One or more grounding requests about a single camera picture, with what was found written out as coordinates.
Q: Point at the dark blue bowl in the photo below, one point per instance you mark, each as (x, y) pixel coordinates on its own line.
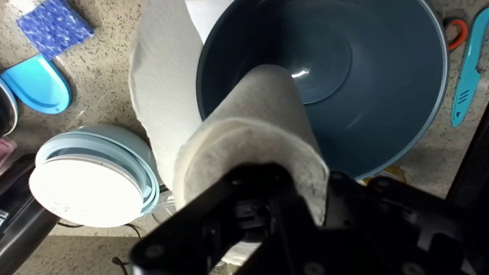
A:
(7, 108)

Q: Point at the white paper towel roll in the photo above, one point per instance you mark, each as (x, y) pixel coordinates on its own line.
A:
(254, 111)

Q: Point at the blue sponge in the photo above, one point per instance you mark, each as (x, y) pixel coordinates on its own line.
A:
(54, 24)

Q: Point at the light blue bowl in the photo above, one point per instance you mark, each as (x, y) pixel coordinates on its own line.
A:
(128, 152)

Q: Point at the large blue bowl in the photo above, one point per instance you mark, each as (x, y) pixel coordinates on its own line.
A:
(368, 61)

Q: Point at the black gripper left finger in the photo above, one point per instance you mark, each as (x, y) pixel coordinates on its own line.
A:
(204, 229)

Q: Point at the white round lid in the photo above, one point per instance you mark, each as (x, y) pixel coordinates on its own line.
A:
(86, 191)

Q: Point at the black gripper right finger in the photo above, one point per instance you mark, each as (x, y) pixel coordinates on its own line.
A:
(398, 229)

